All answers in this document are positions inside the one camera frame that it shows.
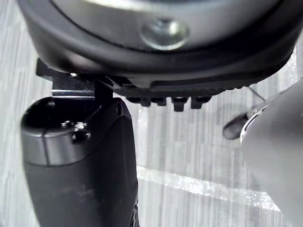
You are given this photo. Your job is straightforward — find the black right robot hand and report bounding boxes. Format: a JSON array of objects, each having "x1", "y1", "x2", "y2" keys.
[{"x1": 18, "y1": 0, "x2": 303, "y2": 227}]

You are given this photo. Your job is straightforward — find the dark robot foot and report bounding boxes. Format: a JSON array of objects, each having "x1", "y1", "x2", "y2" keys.
[{"x1": 223, "y1": 111, "x2": 254, "y2": 140}]

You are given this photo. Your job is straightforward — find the silver robot leg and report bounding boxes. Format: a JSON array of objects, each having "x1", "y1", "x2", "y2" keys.
[{"x1": 239, "y1": 77, "x2": 303, "y2": 227}]

